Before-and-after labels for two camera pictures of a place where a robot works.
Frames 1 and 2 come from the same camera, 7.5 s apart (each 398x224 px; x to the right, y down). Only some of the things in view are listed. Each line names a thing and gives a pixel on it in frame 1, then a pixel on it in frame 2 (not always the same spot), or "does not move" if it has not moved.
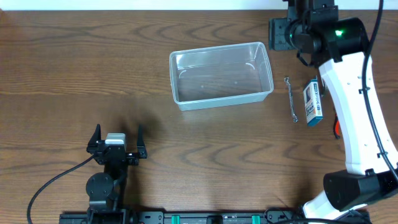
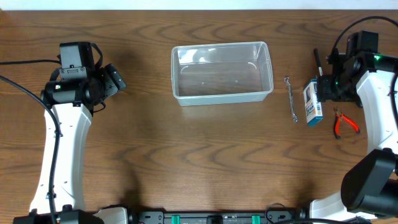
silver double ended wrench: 295,118 does not move
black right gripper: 278,31 -> 324,91
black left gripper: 133,160 -> 109,88
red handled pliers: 337,127 does not move
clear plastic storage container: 218,76 does not move
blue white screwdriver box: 313,102 does not move
